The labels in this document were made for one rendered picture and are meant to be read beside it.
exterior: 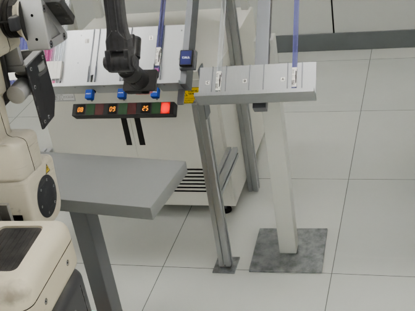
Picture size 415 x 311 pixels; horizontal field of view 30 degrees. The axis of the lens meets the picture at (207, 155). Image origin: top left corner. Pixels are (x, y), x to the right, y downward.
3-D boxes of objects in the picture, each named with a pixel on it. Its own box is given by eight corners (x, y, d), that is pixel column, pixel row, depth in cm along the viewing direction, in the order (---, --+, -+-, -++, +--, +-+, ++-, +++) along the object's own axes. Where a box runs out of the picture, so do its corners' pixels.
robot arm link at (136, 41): (102, 66, 210) (132, 65, 208) (104, 26, 213) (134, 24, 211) (117, 81, 222) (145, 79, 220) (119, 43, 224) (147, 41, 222)
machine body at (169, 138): (238, 219, 296) (215, 71, 266) (71, 216, 316) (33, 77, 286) (268, 137, 350) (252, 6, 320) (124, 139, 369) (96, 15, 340)
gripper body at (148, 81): (126, 72, 230) (117, 63, 223) (159, 71, 227) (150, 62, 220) (125, 92, 228) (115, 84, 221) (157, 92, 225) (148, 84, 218)
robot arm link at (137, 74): (115, 77, 215) (134, 75, 214) (116, 53, 217) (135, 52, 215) (124, 84, 222) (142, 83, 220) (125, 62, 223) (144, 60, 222)
